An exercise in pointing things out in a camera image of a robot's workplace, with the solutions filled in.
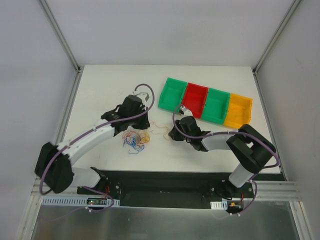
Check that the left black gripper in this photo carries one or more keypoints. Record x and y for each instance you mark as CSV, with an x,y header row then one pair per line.
x,y
139,121

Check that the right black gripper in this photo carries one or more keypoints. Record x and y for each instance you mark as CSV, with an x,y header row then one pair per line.
x,y
177,133

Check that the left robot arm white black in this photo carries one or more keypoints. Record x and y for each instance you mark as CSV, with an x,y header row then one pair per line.
x,y
55,164

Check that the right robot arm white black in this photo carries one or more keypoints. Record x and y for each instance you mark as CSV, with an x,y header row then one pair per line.
x,y
253,151

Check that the red plastic bin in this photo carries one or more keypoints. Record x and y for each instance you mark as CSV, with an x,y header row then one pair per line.
x,y
194,98

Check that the left green plastic bin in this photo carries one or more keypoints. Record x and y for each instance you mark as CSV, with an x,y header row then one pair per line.
x,y
172,94

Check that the green plastic bin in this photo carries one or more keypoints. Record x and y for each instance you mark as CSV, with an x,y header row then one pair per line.
x,y
172,94
216,106

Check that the right green plastic bin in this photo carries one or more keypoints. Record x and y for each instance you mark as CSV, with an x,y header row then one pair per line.
x,y
216,106

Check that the yellow plastic bin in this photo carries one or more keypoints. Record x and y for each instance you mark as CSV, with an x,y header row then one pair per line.
x,y
239,111

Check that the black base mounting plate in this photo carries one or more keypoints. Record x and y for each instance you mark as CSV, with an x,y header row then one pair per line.
x,y
156,189

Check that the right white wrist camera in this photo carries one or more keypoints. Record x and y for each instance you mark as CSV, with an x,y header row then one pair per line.
x,y
184,111

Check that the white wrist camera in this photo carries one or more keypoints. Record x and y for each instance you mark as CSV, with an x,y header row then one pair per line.
x,y
184,111
144,96

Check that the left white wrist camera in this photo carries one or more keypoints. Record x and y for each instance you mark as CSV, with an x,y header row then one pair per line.
x,y
144,96

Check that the right aluminium frame post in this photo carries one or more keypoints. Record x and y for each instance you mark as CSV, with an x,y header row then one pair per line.
x,y
277,34

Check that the aluminium frame post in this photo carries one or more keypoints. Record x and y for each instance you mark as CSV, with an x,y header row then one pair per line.
x,y
277,34
59,34

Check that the right white cable duct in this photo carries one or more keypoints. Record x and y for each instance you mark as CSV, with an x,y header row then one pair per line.
x,y
219,205

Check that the white cable duct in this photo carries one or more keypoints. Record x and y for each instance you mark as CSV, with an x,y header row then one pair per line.
x,y
219,205
68,201

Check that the left white cable duct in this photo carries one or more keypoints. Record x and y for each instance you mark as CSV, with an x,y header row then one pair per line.
x,y
68,201

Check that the left aluminium frame post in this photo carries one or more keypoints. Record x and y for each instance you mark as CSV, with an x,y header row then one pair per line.
x,y
59,34

